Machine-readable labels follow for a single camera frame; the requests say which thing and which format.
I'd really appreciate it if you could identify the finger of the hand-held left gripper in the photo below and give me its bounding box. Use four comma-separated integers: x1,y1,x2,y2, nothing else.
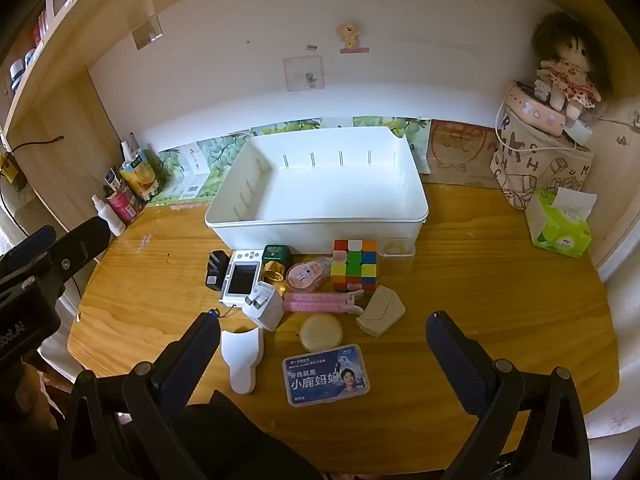
42,215,113,288
0,225,57,273

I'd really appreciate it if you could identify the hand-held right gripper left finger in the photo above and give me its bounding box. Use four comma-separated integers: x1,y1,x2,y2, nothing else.
60,311,223,480

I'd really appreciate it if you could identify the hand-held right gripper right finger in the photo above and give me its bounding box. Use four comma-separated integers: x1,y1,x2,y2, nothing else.
425,311,588,480

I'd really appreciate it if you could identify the white power adapter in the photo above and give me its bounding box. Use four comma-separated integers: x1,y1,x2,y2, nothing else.
242,281,286,332

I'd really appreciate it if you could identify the black charger plug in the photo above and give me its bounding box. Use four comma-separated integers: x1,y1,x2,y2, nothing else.
205,250,232,292

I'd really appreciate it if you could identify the beige round compact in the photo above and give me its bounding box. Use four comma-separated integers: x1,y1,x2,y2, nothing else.
299,314,343,353

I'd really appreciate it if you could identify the blue label floss box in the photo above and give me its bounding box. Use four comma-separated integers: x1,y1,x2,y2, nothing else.
282,344,372,407

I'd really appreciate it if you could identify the white plastic storage bin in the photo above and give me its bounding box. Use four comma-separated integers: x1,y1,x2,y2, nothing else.
204,126,430,255

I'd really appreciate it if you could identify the white spray bottle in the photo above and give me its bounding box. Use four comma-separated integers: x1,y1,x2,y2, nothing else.
91,195,127,237

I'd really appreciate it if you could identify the pink tube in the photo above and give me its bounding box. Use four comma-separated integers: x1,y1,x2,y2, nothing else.
105,185,142,226

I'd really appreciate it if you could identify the white handheld console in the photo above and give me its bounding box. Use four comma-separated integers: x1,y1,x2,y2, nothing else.
220,250,263,306

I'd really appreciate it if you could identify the small clear plastic container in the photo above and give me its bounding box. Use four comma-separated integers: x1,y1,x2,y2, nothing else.
378,237,417,277

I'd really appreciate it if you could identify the green and gold box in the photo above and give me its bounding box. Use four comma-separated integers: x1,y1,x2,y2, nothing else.
261,244,294,283

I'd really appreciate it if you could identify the white carton box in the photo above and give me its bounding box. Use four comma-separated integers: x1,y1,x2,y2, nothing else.
167,145,211,201

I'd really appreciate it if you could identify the pink correction tape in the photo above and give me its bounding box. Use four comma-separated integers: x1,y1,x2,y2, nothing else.
285,257,333,293

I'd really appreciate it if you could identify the colourful puzzle cube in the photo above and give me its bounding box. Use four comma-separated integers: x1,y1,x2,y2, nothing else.
330,239,379,293

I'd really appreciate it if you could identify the white patterned cloth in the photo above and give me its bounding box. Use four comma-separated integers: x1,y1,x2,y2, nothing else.
582,260,640,441

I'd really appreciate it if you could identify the green tissue pack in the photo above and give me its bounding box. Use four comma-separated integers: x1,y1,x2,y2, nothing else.
525,187,598,259

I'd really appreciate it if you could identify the green fruit print poster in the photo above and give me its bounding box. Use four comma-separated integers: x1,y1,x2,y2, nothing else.
145,116,431,206

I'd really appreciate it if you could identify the wooden bookshelf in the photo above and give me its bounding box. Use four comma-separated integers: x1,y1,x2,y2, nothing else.
0,0,161,261

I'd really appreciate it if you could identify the printed canvas bag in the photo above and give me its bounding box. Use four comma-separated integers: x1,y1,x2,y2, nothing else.
492,110,596,208

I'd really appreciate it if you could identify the brown drawn cardboard sheet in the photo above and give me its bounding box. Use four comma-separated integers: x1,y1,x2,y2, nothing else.
429,120,501,186

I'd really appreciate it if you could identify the white charger brick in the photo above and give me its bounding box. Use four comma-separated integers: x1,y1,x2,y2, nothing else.
565,117,593,148

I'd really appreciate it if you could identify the brown haired rag doll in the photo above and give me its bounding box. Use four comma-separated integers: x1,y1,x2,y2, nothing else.
531,12,613,111

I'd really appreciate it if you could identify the black cable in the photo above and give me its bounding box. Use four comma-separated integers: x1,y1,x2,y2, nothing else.
2,135,66,153

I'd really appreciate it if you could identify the clear acrylic wall holder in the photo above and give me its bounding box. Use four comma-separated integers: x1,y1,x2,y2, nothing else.
131,0,165,51

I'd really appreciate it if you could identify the white cable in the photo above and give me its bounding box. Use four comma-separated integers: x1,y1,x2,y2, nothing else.
495,95,581,153

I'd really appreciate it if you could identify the pink square wall sticker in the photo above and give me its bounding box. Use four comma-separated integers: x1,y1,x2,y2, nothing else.
282,56,326,92

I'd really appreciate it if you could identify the yellow pony wall sticker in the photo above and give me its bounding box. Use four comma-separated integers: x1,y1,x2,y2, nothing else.
337,21,371,55

